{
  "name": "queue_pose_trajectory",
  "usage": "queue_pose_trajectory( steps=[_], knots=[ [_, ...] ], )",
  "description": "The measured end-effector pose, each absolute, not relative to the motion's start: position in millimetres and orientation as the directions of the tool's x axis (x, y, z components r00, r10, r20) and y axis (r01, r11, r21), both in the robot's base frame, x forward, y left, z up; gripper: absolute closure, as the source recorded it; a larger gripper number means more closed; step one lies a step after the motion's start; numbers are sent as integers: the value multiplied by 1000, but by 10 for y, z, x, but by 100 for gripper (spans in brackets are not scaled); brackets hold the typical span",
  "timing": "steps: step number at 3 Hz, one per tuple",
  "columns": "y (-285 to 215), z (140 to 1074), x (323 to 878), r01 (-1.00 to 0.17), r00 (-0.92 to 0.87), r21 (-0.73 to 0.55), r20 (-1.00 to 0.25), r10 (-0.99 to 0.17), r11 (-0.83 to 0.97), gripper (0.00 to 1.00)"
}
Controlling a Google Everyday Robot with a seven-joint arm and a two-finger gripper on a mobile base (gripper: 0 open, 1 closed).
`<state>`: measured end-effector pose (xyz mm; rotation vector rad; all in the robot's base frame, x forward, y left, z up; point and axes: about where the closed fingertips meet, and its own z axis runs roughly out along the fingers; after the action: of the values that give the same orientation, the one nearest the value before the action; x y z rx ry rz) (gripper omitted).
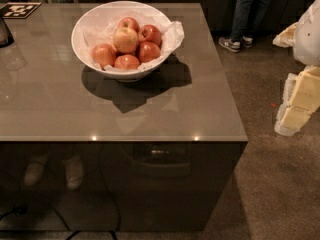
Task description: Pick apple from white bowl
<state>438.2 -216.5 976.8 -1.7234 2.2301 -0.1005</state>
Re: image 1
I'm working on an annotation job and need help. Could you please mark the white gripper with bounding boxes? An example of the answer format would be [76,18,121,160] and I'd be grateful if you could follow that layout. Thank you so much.
[272,0,320,136]

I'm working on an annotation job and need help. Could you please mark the yellowish top apple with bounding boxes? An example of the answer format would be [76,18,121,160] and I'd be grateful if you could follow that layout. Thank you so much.
[113,27,139,53]

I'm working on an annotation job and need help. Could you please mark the red apple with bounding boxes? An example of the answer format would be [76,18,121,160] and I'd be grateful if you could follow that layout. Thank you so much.
[138,41,160,63]
[138,25,162,46]
[118,17,140,32]
[91,43,116,68]
[114,54,140,70]

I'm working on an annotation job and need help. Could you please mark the red apple back right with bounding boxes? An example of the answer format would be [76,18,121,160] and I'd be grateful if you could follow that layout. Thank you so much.
[138,25,162,46]

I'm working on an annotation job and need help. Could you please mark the red apple front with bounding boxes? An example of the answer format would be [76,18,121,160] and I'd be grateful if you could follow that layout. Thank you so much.
[114,54,140,70]

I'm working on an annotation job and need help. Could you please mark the red apple left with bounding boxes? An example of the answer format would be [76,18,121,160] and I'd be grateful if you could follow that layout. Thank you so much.
[91,43,116,68]

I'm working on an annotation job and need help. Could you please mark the white ceramic bowl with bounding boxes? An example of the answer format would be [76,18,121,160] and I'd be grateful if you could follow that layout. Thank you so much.
[70,0,177,83]

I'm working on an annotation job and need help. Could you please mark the person in jeans and sneakers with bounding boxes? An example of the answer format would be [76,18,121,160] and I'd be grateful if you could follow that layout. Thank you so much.
[218,0,271,53]

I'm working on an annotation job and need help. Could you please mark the black white marker tag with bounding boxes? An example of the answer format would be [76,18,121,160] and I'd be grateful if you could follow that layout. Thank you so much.
[0,2,41,19]

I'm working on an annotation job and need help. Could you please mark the dark object at left edge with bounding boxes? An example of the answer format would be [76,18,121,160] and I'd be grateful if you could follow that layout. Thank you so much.
[0,17,14,48]

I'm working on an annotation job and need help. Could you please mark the black cable on floor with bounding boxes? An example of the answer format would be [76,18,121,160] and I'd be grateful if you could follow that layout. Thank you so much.
[0,205,118,240]

